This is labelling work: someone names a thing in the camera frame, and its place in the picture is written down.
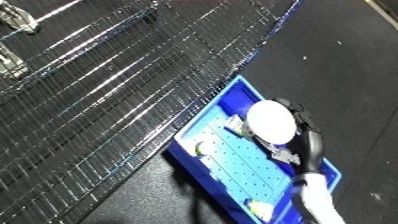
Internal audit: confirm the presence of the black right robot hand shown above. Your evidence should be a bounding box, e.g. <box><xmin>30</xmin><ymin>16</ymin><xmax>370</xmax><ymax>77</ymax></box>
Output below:
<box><xmin>254</xmin><ymin>98</ymin><xmax>327</xmax><ymax>178</ymax></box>

